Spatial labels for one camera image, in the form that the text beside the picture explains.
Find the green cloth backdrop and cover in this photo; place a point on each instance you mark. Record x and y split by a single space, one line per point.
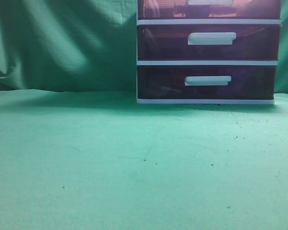
77 152

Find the white plastic drawer cabinet frame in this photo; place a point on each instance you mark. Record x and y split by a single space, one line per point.
199 81

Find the translucent brown drawer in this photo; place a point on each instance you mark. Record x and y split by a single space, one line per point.
205 9
169 82
253 42

